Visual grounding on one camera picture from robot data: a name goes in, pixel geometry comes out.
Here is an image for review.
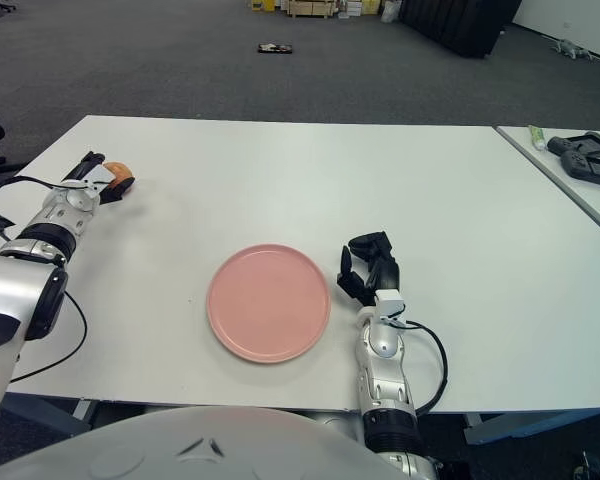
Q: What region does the pink round plate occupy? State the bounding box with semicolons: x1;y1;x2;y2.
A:
206;243;332;365

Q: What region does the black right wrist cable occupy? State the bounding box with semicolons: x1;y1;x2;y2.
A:
397;319;450;415

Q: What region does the small grey robot toy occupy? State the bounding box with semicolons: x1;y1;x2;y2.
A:
552;38;595;61

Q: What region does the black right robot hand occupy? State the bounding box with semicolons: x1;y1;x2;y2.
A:
336;230;402;307

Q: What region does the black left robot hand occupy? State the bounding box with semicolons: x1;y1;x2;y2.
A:
62;152;135;206

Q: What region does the blue grey table frame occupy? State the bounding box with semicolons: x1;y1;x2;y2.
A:
2;392;600;446

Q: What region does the black handheld controller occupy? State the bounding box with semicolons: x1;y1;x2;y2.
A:
546;130;600;157
559;149;600;190

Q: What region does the wooden crate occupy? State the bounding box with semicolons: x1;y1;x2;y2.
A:
285;0;337;19

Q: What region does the black upper arm cable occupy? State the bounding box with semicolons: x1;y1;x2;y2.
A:
7;289;89;384

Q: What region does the red yellow apple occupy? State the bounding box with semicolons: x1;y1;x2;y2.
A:
103;160;134;184

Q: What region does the grey robot torso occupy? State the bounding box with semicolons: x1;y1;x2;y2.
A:
0;405;406;480

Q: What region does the black partition curtain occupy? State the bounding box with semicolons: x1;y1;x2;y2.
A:
399;0;524;59

